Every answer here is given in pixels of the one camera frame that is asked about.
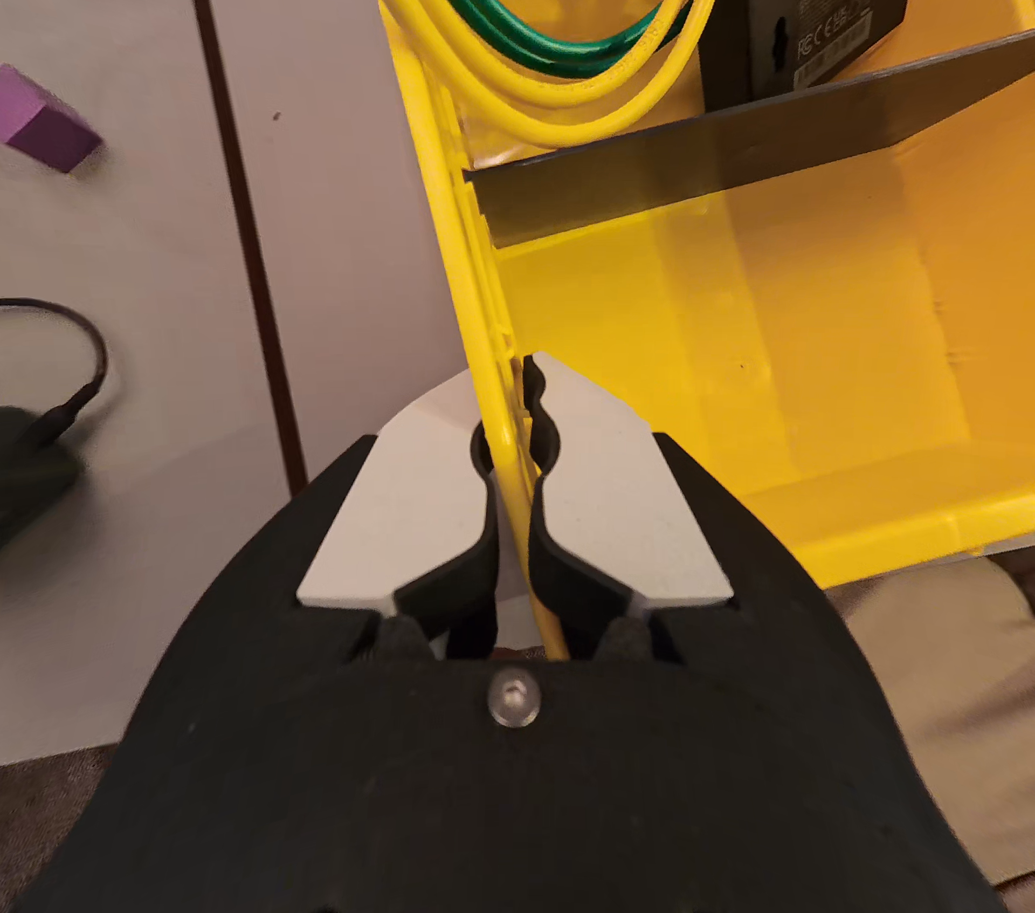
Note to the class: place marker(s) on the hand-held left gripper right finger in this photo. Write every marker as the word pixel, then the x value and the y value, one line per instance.
pixel 631 525

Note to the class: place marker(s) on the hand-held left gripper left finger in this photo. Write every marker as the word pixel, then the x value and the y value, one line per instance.
pixel 388 517

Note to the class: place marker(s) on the yellow plastic bin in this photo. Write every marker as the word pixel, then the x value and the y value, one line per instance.
pixel 728 363

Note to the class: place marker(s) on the black bin divider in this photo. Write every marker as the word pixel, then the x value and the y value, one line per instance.
pixel 687 169

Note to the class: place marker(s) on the person's left leg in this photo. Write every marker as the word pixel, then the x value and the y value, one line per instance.
pixel 954 686

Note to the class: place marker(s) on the dark device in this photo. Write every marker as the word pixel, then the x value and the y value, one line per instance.
pixel 24 476

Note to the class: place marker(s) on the purple block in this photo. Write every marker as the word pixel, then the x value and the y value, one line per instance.
pixel 40 120

